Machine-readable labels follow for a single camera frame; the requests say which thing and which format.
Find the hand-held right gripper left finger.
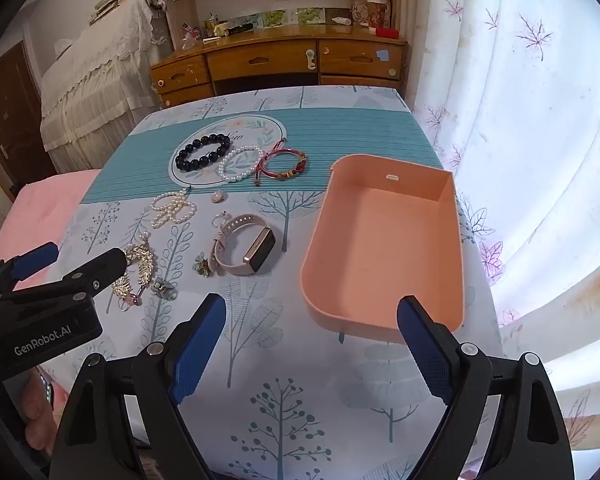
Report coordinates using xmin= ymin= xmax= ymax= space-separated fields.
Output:
xmin=54 ymin=292 xmax=227 ymax=480

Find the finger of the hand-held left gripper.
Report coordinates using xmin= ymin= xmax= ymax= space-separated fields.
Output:
xmin=0 ymin=242 xmax=60 ymax=302
xmin=0 ymin=248 xmax=128 ymax=306

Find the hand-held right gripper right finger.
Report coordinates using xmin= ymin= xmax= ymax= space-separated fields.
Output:
xmin=396 ymin=295 xmax=576 ymax=480

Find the gold leaf necklace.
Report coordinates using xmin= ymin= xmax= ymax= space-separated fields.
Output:
xmin=111 ymin=232 xmax=156 ymax=311

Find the white pearl necklace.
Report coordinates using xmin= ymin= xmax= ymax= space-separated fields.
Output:
xmin=150 ymin=191 xmax=198 ymax=228

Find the pink smartwatch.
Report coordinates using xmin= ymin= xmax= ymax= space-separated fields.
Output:
xmin=211 ymin=214 xmax=277 ymax=277

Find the person's left forearm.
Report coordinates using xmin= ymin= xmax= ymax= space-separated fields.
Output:
xmin=2 ymin=367 xmax=68 ymax=453

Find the pink blanket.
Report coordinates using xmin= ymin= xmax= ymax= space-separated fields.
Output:
xmin=0 ymin=169 xmax=101 ymax=281

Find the tree print tablecloth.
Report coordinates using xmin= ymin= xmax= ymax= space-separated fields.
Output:
xmin=40 ymin=85 xmax=506 ymax=480

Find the brown wooden door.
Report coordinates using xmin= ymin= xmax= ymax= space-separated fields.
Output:
xmin=0 ymin=42 xmax=56 ymax=186

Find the white lace cover cloth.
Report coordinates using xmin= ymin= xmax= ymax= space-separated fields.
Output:
xmin=22 ymin=0 xmax=173 ymax=176

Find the white leaf print curtain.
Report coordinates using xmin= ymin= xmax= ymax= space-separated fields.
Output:
xmin=395 ymin=0 xmax=600 ymax=480

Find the stack of books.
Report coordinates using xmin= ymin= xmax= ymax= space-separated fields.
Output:
xmin=90 ymin=0 xmax=146 ymax=23

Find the wooden desk with drawers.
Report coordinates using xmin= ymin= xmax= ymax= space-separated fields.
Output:
xmin=149 ymin=22 xmax=410 ymax=110

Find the dark bead bracelet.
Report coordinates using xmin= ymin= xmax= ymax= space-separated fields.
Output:
xmin=175 ymin=133 xmax=231 ymax=172

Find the white pearl bracelet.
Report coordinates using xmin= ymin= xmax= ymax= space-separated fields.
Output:
xmin=218 ymin=145 xmax=266 ymax=184

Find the red cord bracelet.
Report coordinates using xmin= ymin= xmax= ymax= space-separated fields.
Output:
xmin=254 ymin=138 xmax=309 ymax=187

